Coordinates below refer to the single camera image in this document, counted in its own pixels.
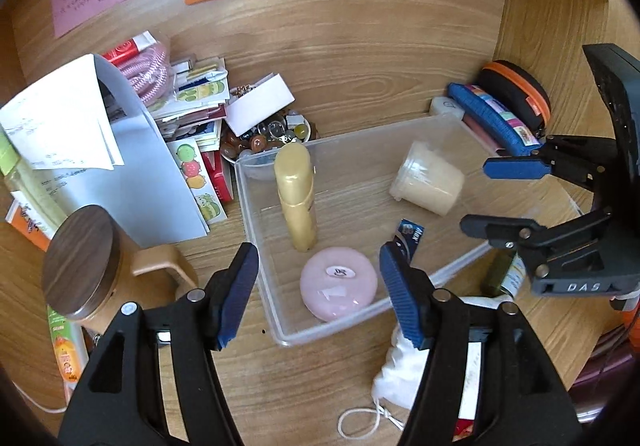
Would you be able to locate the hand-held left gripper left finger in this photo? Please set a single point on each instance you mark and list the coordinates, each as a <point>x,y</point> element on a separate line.
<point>239,298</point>

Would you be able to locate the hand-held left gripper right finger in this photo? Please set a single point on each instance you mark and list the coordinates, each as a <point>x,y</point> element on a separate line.
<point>400,298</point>

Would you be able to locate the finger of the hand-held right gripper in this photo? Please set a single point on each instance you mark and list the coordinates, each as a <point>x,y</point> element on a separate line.
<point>500,226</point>
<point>515,168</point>

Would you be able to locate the clear plastic container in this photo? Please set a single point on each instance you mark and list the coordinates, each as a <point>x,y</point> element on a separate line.
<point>350,198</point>

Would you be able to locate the pink flat case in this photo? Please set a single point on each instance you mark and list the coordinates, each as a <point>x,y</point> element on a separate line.
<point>480,133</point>

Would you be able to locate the small dark green bottle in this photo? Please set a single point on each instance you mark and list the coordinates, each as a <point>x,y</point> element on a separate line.
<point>500,276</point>

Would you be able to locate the blue pencil case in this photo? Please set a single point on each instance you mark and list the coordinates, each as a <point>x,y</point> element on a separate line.
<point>492,118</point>

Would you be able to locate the pink round compact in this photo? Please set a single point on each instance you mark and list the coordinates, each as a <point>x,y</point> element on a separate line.
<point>340,288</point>

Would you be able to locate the small blue packet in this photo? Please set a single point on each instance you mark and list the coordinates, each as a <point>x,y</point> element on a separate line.
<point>411,233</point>

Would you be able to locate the black orange round case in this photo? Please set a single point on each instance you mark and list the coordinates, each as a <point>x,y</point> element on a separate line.
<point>520,86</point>

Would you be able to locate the translucent plastic cup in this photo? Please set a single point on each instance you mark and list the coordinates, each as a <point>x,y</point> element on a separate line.
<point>430,181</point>

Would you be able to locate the white eraser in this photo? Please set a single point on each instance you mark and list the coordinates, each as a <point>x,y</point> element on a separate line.
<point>446,107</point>

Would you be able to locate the gold bottle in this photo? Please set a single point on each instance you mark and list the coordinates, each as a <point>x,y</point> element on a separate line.
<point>295,196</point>

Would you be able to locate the red flat box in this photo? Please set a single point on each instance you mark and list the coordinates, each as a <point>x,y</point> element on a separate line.
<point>220,178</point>

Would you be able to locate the fruit sticker strip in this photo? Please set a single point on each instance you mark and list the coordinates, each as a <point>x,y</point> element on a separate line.
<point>195,176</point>

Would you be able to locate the white folded sheet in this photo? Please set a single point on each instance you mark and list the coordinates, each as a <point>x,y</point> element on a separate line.
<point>140,186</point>

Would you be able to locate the bowl of beads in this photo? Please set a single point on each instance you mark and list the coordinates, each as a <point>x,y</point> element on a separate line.
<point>260,142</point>

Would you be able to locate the wooden mug with lid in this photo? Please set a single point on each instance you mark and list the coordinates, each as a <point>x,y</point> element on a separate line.
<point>80,256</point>

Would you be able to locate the orange snack packet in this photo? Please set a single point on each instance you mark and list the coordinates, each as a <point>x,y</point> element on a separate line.
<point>67,356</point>

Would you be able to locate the white blank card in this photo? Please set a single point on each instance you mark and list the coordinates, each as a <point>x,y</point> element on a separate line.
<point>259,105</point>

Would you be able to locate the stack of cards and booklets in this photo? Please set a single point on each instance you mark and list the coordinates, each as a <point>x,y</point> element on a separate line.
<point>197,93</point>

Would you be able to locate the orange white booklet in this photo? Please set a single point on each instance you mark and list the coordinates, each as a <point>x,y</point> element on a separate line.
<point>25,223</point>

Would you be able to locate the white printed paper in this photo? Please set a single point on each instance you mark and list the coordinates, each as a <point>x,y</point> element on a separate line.
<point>55,126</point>

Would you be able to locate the red white box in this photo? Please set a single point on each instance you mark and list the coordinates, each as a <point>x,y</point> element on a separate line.
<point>127,48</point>

